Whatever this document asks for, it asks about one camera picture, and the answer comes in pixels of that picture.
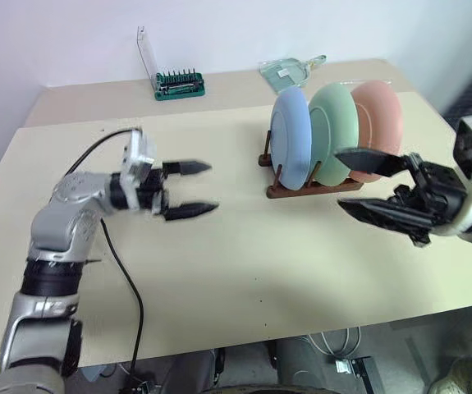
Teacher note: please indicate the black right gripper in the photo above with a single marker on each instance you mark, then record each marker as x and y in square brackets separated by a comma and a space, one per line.
[441, 197]

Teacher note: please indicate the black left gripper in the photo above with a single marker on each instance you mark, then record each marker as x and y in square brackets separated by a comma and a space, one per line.
[151, 189]

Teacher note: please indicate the red plate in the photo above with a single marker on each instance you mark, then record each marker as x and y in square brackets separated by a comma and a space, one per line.
[381, 119]

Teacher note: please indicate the green plate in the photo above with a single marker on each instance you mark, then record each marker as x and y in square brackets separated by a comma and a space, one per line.
[336, 123]

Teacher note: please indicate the blue plate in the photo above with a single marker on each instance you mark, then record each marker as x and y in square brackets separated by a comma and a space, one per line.
[291, 139]

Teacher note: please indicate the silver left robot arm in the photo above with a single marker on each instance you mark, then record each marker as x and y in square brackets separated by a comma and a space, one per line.
[55, 221]

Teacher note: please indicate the brown wooden plate rack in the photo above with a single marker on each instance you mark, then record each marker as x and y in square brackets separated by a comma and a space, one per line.
[313, 191]

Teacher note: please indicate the green screwdriver bit set case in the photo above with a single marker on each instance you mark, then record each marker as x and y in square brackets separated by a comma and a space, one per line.
[180, 88]

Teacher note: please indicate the clear plastic dustpan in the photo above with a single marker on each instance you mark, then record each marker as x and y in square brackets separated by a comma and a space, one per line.
[285, 74]

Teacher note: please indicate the black box with metal clip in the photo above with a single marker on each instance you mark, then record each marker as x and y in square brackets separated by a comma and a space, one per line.
[354, 369]

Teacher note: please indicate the small black connector box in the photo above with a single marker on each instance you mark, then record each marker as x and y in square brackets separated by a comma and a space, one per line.
[137, 388]

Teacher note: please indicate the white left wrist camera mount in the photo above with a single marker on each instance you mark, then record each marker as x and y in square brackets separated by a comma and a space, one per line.
[135, 156]

